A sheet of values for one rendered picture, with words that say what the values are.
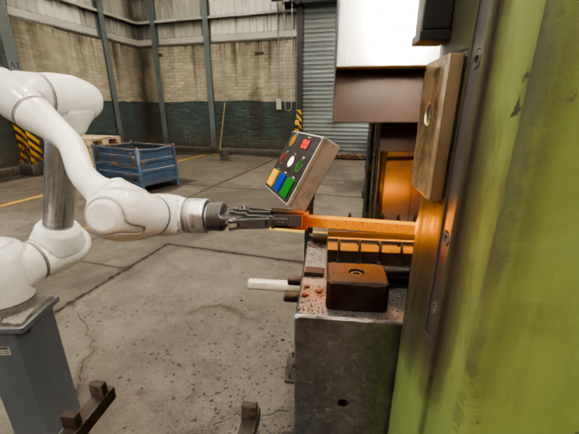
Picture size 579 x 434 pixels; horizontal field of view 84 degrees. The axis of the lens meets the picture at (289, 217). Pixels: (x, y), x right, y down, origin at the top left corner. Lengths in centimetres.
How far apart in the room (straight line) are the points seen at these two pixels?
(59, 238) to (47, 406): 64
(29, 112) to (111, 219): 50
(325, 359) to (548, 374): 41
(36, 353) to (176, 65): 959
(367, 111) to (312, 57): 828
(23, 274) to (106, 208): 80
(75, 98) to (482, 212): 114
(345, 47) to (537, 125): 39
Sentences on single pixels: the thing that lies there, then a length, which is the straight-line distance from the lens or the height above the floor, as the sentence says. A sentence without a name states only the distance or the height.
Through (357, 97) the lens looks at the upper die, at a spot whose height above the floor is 132.
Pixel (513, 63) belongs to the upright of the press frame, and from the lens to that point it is 36.
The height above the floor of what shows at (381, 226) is 103.
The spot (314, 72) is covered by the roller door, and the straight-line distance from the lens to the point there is 887.
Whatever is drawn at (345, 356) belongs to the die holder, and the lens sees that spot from 71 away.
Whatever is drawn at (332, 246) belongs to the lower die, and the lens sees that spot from 75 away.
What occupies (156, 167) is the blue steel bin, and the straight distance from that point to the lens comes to 576.
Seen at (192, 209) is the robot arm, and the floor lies 106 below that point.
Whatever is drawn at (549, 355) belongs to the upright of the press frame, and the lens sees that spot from 40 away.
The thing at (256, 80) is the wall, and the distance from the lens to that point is 938.
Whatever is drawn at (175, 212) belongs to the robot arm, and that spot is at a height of 106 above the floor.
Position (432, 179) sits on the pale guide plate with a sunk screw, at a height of 121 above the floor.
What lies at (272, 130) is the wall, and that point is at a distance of 921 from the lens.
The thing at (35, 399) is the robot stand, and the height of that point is 28.
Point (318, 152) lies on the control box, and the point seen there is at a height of 114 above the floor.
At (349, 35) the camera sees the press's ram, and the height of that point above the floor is 141.
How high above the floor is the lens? 130
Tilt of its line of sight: 19 degrees down
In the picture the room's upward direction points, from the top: straight up
